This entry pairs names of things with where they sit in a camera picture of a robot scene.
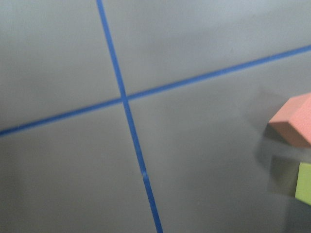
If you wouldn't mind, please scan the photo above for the yellow-green foam cube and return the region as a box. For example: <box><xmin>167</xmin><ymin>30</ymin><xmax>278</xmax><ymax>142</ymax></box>
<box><xmin>295</xmin><ymin>162</ymin><xmax>311</xmax><ymax>205</ymax></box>

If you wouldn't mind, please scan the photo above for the orange foam cube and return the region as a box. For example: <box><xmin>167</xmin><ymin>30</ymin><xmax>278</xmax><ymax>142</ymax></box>
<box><xmin>268</xmin><ymin>93</ymin><xmax>311</xmax><ymax>148</ymax></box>

